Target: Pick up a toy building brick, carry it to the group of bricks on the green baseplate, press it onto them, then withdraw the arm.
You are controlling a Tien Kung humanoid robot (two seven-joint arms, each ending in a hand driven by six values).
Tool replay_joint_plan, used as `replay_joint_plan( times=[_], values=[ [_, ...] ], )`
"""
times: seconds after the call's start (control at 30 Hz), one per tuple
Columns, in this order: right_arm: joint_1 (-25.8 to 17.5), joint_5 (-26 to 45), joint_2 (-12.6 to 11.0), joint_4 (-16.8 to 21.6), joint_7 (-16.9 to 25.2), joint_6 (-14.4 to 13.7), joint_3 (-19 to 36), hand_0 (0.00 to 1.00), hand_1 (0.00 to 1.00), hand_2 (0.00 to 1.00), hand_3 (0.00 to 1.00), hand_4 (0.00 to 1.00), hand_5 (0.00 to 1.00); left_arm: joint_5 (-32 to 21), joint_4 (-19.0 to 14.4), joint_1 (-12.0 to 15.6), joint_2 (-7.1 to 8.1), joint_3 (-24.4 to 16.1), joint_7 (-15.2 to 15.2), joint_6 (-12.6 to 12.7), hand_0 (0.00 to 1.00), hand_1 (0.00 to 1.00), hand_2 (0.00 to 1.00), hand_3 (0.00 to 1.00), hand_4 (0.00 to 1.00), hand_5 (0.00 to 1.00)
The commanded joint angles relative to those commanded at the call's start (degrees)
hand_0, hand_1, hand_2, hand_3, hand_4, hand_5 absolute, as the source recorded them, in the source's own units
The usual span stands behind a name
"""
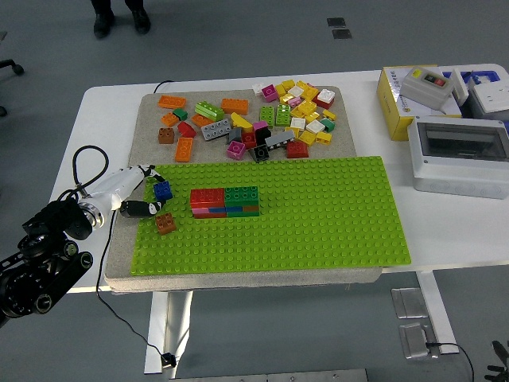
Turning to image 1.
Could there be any yellow curved toy brick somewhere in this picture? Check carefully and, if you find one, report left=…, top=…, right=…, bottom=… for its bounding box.
left=230, top=111, right=254, bottom=132

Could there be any orange eight-stud toy brick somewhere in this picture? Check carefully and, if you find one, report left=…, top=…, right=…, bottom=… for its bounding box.
left=220, top=98, right=250, bottom=116
left=157, top=95, right=187, bottom=110
left=174, top=137, right=194, bottom=163

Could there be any grey eight-stud toy brick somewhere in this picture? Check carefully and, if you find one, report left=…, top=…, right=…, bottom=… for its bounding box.
left=200, top=118, right=233, bottom=142

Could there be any grey long toy brick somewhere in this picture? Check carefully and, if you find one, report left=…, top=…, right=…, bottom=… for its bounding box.
left=265, top=129, right=296, bottom=151

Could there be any grey plastic box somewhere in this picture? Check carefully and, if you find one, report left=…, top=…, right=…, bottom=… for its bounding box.
left=460, top=89, right=509, bottom=120

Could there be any black brick with circle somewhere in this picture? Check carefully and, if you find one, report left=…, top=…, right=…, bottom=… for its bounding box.
left=251, top=144, right=272, bottom=164

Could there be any white plastic block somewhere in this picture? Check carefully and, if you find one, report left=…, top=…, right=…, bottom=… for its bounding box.
left=452, top=68, right=472, bottom=105

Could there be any blue square toy brick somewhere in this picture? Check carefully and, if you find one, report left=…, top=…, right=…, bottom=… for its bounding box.
left=153, top=181, right=174, bottom=201

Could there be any silver metal floor plate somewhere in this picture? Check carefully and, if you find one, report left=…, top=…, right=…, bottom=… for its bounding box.
left=390, top=286, right=429, bottom=319
left=398, top=322, right=441, bottom=361

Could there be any black floor cable with plug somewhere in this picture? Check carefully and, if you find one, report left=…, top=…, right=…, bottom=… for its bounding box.
left=425, top=341, right=476, bottom=382

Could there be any white table leg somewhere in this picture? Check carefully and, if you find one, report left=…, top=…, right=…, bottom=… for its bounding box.
left=415, top=270, right=460, bottom=355
left=143, top=290, right=194, bottom=379

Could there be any grey metal base plate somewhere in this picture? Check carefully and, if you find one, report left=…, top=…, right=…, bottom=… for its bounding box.
left=169, top=368, right=369, bottom=382

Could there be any black-white robot right hand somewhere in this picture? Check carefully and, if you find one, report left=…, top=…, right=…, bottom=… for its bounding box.
left=484, top=340, right=509, bottom=382

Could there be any green studded baseplate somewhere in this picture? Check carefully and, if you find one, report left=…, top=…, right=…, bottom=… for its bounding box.
left=130, top=155, right=412, bottom=276

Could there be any red eight-stud toy brick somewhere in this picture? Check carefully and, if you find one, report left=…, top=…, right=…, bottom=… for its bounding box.
left=189, top=188, right=227, bottom=209

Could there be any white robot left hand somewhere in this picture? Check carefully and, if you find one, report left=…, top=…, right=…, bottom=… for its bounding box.
left=84, top=165, right=169, bottom=220

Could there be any white distribution box, dark window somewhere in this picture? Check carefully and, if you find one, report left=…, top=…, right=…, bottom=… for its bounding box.
left=408, top=115, right=509, bottom=200

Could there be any person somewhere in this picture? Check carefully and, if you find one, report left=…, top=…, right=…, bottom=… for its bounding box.
left=90, top=0, right=152, bottom=40

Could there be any grey-brown mat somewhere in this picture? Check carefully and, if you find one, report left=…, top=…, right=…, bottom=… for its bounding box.
left=103, top=86, right=385, bottom=295

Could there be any thin black cable with plug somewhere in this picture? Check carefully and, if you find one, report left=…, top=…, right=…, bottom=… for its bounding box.
left=95, top=209, right=178, bottom=369

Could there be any blue plastic bin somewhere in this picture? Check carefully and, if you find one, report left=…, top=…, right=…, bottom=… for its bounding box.
left=441, top=68, right=501, bottom=87

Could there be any white wall socket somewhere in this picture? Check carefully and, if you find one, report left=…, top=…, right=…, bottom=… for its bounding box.
left=468, top=81, right=509, bottom=116

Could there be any grey push-button switch box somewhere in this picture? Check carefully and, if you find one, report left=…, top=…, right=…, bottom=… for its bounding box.
left=398, top=66, right=456, bottom=112

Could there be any black office chair base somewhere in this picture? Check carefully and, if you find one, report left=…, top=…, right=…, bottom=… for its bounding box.
left=0, top=58, right=25, bottom=119

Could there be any yellow cardboard box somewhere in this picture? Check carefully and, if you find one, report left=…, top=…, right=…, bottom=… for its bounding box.
left=376, top=65, right=462, bottom=142

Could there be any red sloped square brick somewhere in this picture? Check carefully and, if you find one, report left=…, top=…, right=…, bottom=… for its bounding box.
left=286, top=140, right=309, bottom=159

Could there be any lime eight-stud toy brick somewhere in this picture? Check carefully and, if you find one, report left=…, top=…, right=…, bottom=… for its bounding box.
left=194, top=100, right=225, bottom=123

